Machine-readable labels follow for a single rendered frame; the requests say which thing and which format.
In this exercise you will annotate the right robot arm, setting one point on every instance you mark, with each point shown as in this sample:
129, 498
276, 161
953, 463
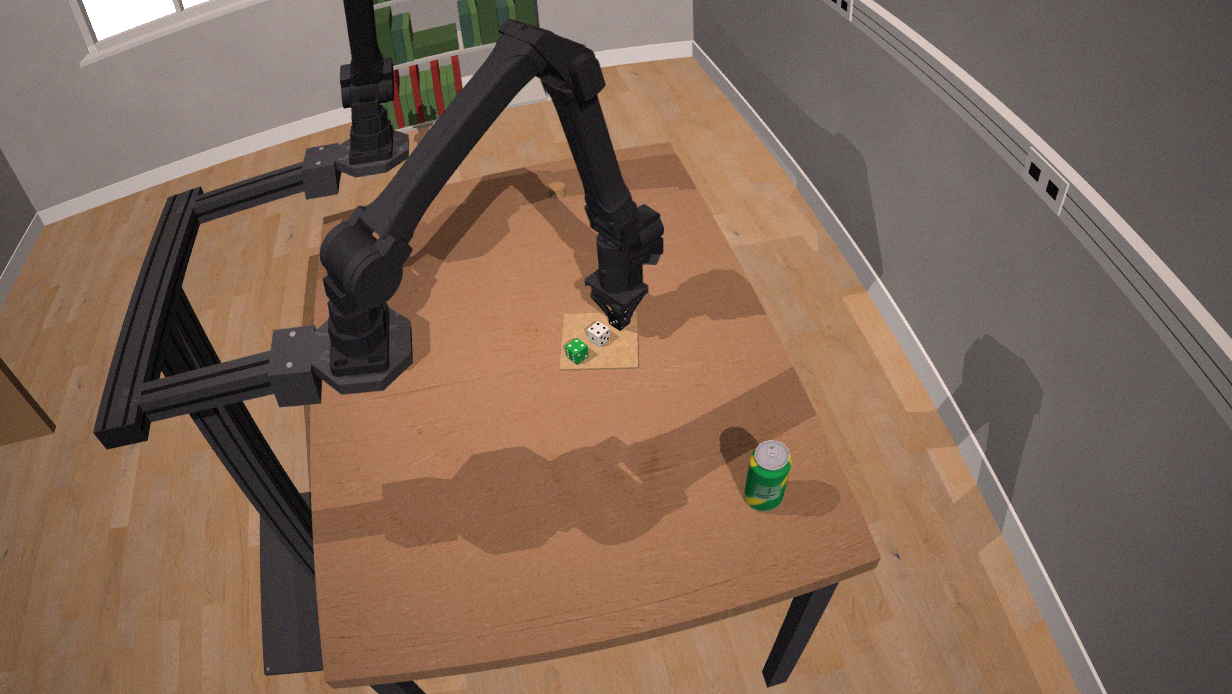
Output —
370, 270

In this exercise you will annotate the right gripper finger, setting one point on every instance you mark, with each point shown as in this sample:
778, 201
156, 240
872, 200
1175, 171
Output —
602, 305
620, 315

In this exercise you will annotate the green die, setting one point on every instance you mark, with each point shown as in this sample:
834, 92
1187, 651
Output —
576, 351

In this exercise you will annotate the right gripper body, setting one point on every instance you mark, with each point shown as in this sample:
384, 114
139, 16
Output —
612, 288

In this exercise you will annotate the white die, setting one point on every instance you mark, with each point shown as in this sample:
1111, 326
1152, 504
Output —
598, 333

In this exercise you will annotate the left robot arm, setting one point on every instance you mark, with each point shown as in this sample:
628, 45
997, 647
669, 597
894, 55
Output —
370, 137

